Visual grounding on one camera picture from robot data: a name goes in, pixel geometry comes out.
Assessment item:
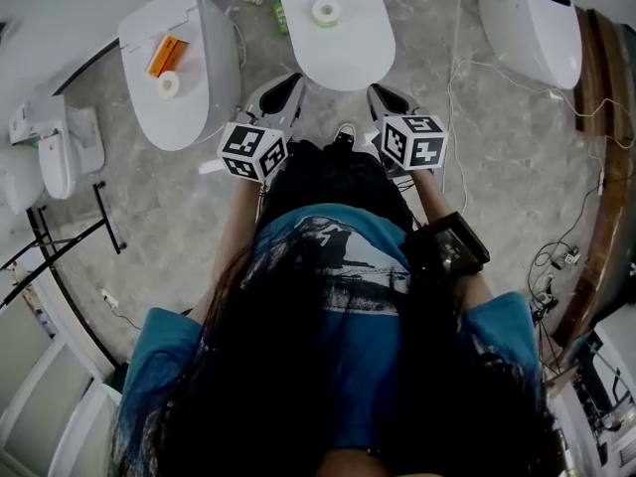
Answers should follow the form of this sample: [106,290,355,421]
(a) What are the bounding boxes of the white ring-shaped roll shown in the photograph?
[156,70,182,100]

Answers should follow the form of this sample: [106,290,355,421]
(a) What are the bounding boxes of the white plug with cable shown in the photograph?
[100,287,143,332]

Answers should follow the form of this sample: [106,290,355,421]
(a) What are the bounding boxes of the brown wooden curved border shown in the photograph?
[550,6,636,350]

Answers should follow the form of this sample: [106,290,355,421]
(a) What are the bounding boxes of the black wrist-mounted screen device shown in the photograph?
[403,211,491,280]

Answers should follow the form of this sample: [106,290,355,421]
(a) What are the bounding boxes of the person's blue printed t-shirt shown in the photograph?
[117,203,547,452]

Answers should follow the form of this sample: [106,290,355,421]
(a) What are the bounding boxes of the small white toilet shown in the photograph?
[8,99,107,201]

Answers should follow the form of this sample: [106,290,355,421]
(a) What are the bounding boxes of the white toilet with tank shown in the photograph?
[266,0,398,93]

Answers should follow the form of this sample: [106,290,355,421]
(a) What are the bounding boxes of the person's black shorts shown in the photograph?
[257,138,416,234]

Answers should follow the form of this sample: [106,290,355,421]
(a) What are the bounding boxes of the white toilet with black slot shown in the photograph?
[477,0,584,90]

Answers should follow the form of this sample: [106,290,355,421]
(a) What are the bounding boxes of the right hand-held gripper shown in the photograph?
[366,82,449,174]

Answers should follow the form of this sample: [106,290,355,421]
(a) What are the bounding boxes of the green bottle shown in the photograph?
[271,0,291,37]

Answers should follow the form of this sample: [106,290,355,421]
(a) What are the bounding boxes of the person's white shoe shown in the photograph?
[329,122,360,151]

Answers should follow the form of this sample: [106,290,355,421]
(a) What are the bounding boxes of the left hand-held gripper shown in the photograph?
[217,73,307,185]

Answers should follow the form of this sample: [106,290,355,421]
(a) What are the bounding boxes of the black metal rack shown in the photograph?
[0,180,128,313]

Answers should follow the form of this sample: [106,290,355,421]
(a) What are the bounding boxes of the person's right forearm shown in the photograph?
[410,169,498,312]

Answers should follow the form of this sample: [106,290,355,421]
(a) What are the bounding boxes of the white charger adapter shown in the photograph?
[550,245,583,271]

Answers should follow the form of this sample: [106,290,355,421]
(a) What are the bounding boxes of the person's left forearm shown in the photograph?
[191,177,272,325]

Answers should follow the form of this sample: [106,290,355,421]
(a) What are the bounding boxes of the orange box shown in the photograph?
[145,34,192,80]

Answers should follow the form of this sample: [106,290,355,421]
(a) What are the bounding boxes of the white cable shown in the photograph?
[444,0,473,217]

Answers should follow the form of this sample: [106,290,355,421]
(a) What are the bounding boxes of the white framed panel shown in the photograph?
[0,245,123,477]

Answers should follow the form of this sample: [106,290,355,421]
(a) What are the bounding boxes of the white tankless toilet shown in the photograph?
[117,0,243,153]

